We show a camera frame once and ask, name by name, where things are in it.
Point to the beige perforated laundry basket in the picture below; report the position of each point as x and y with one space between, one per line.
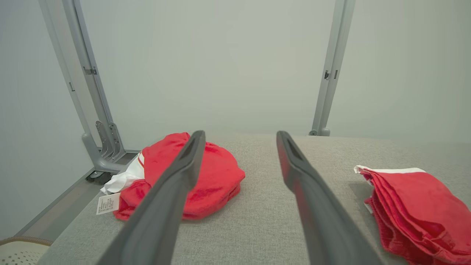
20 252

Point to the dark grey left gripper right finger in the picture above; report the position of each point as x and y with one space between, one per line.
316 213

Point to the grey metal partition post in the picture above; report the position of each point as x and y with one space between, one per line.
92 92
333 73

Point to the red basketball jersey white sleeves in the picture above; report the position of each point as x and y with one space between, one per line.
220 176

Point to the grey metal floor rail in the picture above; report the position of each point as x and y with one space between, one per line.
55 204

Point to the red shorts white stripe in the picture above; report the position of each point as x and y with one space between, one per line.
423 209

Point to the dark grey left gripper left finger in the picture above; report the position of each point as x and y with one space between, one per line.
165 206

